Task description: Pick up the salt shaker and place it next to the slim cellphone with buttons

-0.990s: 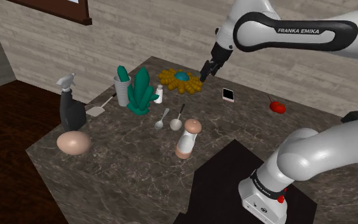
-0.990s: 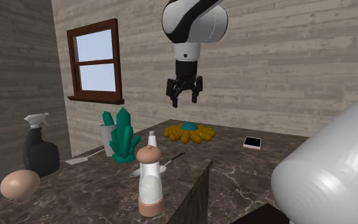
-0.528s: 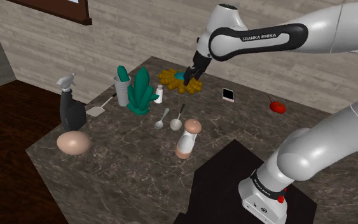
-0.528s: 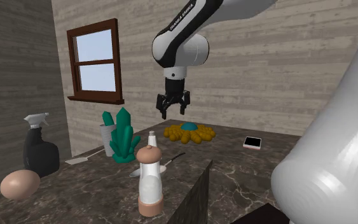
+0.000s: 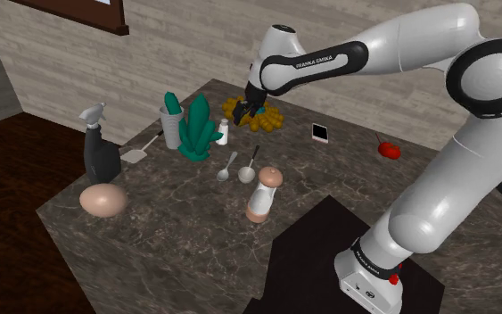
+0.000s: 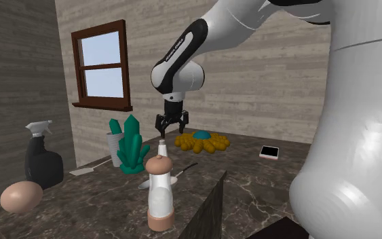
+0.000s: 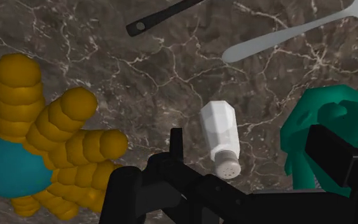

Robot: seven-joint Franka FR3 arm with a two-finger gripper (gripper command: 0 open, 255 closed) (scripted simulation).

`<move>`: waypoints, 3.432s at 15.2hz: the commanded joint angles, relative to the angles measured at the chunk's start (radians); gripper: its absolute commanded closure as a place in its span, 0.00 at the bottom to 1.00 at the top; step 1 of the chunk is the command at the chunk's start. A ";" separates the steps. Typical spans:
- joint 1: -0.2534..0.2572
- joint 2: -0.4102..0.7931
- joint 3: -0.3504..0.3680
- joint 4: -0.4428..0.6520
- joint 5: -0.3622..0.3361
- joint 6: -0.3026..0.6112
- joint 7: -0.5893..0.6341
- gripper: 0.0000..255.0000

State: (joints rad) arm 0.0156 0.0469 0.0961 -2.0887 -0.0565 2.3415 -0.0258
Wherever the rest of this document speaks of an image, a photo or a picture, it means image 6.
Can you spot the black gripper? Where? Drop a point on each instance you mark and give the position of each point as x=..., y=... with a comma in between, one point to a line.
x=173, y=108

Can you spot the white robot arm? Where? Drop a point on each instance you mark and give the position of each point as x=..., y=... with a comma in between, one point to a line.
x=349, y=132

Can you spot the clear mill with tan caps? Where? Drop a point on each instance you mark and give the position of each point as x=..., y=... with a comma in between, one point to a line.
x=160, y=202

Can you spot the beige egg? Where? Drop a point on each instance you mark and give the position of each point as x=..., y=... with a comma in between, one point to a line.
x=21, y=197

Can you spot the white spatula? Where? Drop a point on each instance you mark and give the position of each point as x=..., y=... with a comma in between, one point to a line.
x=82, y=170

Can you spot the green crystal cluster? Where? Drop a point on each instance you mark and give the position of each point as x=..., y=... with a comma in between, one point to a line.
x=131, y=142

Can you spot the white phone with black screen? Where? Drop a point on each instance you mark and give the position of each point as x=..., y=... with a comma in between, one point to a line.
x=269, y=151

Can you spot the grey ribbed cup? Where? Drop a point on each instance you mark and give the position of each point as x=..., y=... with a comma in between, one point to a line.
x=113, y=147

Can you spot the brown framed window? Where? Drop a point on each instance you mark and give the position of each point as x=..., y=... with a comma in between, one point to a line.
x=124, y=66

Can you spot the yellow flower with teal centre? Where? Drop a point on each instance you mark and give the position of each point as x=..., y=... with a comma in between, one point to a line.
x=207, y=143

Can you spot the dark robot stand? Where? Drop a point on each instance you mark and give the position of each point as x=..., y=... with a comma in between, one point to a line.
x=278, y=230

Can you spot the small white bottle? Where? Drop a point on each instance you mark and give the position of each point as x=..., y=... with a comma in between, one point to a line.
x=162, y=149

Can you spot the black spray bottle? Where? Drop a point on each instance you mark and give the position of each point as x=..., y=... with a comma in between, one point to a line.
x=41, y=164

